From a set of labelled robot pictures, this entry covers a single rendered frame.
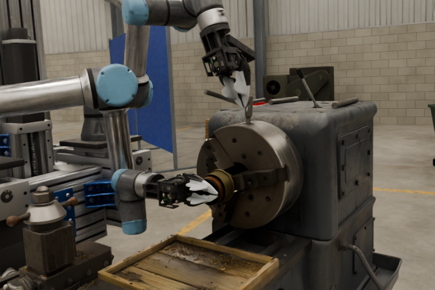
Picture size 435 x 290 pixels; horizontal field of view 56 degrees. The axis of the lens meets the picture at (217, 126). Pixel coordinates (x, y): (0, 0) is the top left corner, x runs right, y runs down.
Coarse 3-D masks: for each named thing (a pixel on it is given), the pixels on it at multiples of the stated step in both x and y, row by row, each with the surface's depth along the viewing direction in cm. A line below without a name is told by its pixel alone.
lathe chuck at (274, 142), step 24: (240, 144) 121; (264, 144) 116; (288, 144) 121; (240, 168) 133; (264, 168) 117; (288, 168) 116; (240, 192) 123; (264, 192) 118; (288, 192) 116; (240, 216) 124; (264, 216) 119
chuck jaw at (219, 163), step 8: (208, 144) 123; (216, 144) 123; (208, 152) 123; (216, 152) 121; (224, 152) 123; (208, 160) 121; (216, 160) 119; (224, 160) 121; (208, 168) 119; (216, 168) 117; (224, 168) 118; (232, 168) 127
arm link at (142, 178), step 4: (144, 172) 120; (148, 172) 121; (140, 176) 118; (144, 176) 117; (148, 176) 117; (136, 180) 118; (140, 180) 117; (144, 180) 116; (136, 184) 117; (140, 184) 116; (136, 188) 118; (140, 188) 116; (136, 192) 118; (140, 192) 117; (140, 196) 119
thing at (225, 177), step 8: (208, 176) 113; (216, 176) 111; (224, 176) 112; (216, 184) 109; (224, 184) 110; (232, 184) 113; (208, 192) 115; (224, 192) 111; (232, 192) 113; (216, 200) 109; (224, 200) 112
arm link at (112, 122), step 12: (108, 108) 128; (120, 108) 129; (108, 120) 130; (120, 120) 130; (108, 132) 130; (120, 132) 130; (108, 144) 132; (120, 144) 131; (120, 156) 131; (132, 156) 134; (120, 168) 132; (132, 168) 134
